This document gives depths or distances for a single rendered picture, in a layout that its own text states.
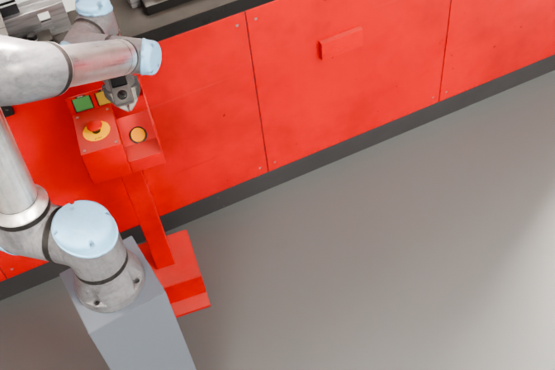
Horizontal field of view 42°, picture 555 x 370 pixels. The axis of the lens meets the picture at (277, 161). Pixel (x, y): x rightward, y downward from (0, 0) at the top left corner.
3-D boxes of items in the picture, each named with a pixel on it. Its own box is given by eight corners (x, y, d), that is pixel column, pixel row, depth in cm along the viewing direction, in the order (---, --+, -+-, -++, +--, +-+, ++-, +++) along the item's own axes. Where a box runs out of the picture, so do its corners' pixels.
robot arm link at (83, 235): (113, 287, 145) (94, 250, 134) (54, 274, 148) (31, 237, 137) (136, 239, 152) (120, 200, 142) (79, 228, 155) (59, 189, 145)
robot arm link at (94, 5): (65, 9, 154) (81, -17, 159) (79, 45, 163) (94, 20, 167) (98, 14, 152) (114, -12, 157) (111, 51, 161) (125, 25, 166)
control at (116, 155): (93, 185, 191) (73, 139, 177) (84, 144, 201) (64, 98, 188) (166, 163, 194) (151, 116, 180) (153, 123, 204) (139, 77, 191)
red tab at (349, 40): (322, 61, 232) (321, 44, 226) (319, 57, 233) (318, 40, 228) (362, 45, 235) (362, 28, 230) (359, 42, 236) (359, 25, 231)
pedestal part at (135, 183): (157, 269, 236) (116, 163, 195) (154, 255, 240) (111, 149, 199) (175, 263, 237) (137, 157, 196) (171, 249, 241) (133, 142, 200)
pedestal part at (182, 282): (153, 325, 236) (144, 308, 227) (138, 266, 252) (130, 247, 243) (211, 305, 239) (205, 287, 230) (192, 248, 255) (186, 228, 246)
